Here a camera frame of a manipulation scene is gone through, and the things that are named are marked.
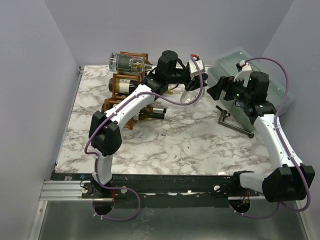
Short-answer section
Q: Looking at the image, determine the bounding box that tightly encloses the clear bottle dark label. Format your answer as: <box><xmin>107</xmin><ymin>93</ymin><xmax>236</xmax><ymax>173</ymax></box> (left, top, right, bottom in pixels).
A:
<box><xmin>109</xmin><ymin>52</ymin><xmax>157</xmax><ymax>76</ymax></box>

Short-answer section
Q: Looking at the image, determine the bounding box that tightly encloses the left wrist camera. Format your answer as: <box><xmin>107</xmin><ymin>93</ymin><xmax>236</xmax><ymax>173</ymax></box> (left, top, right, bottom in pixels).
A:
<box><xmin>188</xmin><ymin>54</ymin><xmax>206</xmax><ymax>80</ymax></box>

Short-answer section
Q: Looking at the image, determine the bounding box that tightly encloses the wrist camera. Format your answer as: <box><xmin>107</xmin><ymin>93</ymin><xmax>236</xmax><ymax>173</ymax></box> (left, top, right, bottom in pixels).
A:
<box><xmin>233</xmin><ymin>60</ymin><xmax>252</xmax><ymax>82</ymax></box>
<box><xmin>188</xmin><ymin>54</ymin><xmax>206</xmax><ymax>80</ymax></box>

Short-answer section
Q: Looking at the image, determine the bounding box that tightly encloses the black front mounting rail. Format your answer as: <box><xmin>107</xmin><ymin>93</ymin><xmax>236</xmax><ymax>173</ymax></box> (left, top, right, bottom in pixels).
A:
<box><xmin>51</xmin><ymin>172</ymin><xmax>251</xmax><ymax>210</ymax></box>

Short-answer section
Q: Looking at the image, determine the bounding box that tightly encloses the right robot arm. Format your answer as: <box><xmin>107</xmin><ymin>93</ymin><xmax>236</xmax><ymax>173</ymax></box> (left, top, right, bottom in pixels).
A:
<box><xmin>207</xmin><ymin>71</ymin><xmax>315</xmax><ymax>203</ymax></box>

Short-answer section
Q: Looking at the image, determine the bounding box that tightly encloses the brown wooden wine rack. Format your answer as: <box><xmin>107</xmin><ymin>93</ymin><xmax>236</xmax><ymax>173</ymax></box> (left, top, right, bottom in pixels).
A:
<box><xmin>104</xmin><ymin>51</ymin><xmax>148</xmax><ymax>131</ymax></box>

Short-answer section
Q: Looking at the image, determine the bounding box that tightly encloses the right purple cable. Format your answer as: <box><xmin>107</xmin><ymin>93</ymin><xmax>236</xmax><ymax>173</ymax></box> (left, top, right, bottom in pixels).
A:
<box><xmin>233</xmin><ymin>57</ymin><xmax>313</xmax><ymax>218</ymax></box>

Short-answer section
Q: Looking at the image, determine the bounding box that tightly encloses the dark metal crank tool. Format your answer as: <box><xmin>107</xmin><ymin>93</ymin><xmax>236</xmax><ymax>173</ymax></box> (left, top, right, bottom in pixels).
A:
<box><xmin>215</xmin><ymin>105</ymin><xmax>255</xmax><ymax>139</ymax></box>

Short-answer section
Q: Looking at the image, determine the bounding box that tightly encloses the translucent green plastic toolbox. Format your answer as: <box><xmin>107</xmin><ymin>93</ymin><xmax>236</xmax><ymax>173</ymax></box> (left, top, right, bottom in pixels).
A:
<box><xmin>206</xmin><ymin>47</ymin><xmax>294</xmax><ymax>132</ymax></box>

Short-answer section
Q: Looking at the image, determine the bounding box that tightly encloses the green bottle white label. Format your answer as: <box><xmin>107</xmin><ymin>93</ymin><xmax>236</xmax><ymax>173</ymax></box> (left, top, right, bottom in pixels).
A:
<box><xmin>101</xmin><ymin>102</ymin><xmax>168</xmax><ymax>122</ymax></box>

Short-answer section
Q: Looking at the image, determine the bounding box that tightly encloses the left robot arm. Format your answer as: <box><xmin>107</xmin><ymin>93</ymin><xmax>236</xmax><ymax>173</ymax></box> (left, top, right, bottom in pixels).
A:
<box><xmin>86</xmin><ymin>50</ymin><xmax>207</xmax><ymax>198</ymax></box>

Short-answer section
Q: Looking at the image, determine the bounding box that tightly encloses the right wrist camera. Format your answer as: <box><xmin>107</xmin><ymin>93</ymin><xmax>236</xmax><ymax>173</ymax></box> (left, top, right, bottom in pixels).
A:
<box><xmin>233</xmin><ymin>60</ymin><xmax>252</xmax><ymax>82</ymax></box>

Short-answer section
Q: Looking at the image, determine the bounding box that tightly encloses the clear wine bottle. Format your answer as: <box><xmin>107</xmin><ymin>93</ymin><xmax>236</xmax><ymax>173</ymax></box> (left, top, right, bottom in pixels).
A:
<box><xmin>180</xmin><ymin>86</ymin><xmax>206</xmax><ymax>106</ymax></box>

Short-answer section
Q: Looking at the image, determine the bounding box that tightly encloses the purple cable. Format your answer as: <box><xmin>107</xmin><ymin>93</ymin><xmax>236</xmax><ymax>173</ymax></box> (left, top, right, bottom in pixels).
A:
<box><xmin>83</xmin><ymin>58</ymin><xmax>203</xmax><ymax>222</ymax></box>
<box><xmin>233</xmin><ymin>57</ymin><xmax>313</xmax><ymax>218</ymax></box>

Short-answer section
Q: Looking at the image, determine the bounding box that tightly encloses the dark bottle gold foil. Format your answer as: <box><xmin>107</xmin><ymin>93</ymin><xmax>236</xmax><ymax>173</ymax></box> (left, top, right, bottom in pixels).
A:
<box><xmin>108</xmin><ymin>78</ymin><xmax>138</xmax><ymax>96</ymax></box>

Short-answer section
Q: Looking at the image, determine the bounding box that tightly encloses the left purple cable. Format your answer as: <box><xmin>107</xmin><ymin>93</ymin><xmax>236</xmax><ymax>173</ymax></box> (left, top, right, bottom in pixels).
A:
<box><xmin>83</xmin><ymin>58</ymin><xmax>203</xmax><ymax>222</ymax></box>

